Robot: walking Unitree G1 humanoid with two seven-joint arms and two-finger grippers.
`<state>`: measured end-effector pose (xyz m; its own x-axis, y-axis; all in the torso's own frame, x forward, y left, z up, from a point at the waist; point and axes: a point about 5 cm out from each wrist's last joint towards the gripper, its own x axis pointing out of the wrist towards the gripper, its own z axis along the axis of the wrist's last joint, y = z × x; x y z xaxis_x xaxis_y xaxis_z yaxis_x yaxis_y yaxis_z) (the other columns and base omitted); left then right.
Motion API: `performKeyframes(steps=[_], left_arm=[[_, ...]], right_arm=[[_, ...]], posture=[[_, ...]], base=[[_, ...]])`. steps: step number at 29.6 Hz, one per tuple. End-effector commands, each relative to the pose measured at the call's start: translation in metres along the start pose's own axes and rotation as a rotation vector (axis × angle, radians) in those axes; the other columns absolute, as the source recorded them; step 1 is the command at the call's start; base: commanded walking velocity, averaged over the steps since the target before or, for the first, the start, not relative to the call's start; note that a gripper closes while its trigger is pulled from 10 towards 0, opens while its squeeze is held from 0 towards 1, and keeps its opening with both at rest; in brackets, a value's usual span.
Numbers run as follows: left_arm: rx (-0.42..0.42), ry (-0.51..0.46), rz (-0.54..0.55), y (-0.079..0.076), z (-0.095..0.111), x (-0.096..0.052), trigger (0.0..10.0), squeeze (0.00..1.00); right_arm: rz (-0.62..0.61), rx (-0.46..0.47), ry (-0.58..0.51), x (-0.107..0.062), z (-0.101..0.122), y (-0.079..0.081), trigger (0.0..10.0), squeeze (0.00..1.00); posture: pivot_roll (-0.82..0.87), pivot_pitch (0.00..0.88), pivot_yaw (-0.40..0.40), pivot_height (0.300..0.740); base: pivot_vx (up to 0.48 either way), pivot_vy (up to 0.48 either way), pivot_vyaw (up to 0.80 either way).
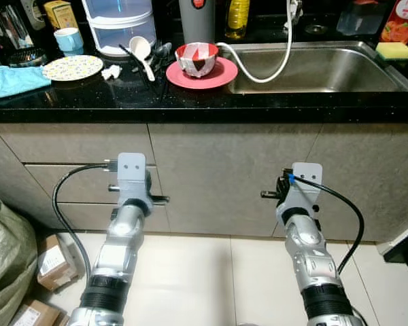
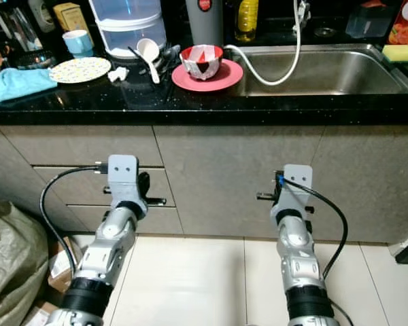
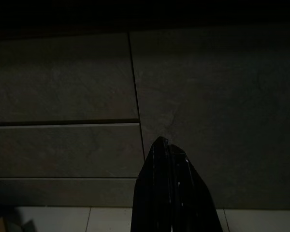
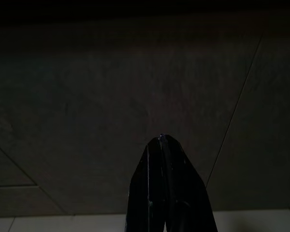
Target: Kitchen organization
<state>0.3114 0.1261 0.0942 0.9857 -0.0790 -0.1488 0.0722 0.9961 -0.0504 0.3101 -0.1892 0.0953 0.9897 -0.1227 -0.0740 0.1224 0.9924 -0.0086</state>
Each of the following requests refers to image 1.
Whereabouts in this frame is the grey thermos flask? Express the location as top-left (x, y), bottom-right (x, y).
top-left (178, 0), bottom-right (217, 46)

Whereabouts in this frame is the green woven sack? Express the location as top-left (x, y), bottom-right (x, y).
top-left (0, 196), bottom-right (39, 326)

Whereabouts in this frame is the white hose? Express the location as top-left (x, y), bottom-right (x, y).
top-left (216, 0), bottom-right (298, 84)

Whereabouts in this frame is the yellow oil bottle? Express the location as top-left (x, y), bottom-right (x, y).
top-left (224, 0), bottom-right (252, 41)

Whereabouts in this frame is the clear water filter pitcher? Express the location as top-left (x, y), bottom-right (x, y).
top-left (81, 0), bottom-right (156, 57)

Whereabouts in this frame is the grey cabinet door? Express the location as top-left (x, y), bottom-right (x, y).
top-left (148, 123), bottom-right (323, 239)
top-left (271, 123), bottom-right (408, 244)

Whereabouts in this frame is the yellow green sponge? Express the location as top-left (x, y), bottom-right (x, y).
top-left (375, 41), bottom-right (408, 62)

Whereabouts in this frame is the clear plastic container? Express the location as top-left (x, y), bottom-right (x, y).
top-left (336, 0), bottom-right (382, 37)

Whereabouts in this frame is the white wall socket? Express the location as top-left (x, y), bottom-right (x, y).
top-left (20, 0), bottom-right (48, 22)

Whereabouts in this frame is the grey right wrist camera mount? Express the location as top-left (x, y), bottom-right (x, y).
top-left (289, 162), bottom-right (324, 206)

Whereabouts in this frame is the metal spoon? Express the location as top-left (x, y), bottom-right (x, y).
top-left (150, 43), bottom-right (167, 77)
top-left (162, 41), bottom-right (175, 65)

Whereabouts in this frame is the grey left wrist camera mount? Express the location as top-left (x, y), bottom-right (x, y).
top-left (117, 153), bottom-right (148, 203)

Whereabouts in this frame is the light blue cloth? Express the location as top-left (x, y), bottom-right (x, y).
top-left (0, 65), bottom-right (52, 102)

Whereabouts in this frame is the yellow box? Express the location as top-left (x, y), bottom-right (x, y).
top-left (44, 0), bottom-right (80, 30)

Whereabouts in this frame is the white plastic spoon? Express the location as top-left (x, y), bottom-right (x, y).
top-left (127, 36), bottom-right (156, 83)

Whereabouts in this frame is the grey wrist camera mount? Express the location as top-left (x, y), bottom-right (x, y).
top-left (289, 162), bottom-right (324, 206)
top-left (117, 153), bottom-right (148, 203)

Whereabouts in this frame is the small cardboard box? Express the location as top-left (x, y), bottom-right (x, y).
top-left (10, 298), bottom-right (63, 326)

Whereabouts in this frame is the light blue cup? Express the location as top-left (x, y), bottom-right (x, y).
top-left (54, 27), bottom-right (85, 57)

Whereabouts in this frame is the labelled cardboard box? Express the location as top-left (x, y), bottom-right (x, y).
top-left (37, 234), bottom-right (80, 292)

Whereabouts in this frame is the stainless steel sink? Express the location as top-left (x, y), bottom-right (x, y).
top-left (220, 40), bottom-right (408, 95)

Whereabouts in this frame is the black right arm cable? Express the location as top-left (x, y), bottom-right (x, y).
top-left (283, 170), bottom-right (366, 274)

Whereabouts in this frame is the red juice carton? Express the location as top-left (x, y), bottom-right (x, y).
top-left (380, 0), bottom-right (408, 46)

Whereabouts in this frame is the metal utensil rack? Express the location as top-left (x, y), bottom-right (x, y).
top-left (0, 0), bottom-right (39, 50)

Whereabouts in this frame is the dark low furniture piece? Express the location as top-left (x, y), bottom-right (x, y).
top-left (377, 220), bottom-right (408, 266)

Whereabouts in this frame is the red white bowl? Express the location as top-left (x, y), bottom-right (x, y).
top-left (175, 42), bottom-right (220, 79)

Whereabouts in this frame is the pink plate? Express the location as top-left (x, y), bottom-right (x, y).
top-left (165, 58), bottom-right (239, 90)

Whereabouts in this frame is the patterned round plate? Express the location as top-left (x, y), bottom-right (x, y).
top-left (42, 54), bottom-right (105, 82)

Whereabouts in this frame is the white faucet attachment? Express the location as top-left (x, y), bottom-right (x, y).
top-left (287, 0), bottom-right (305, 27)

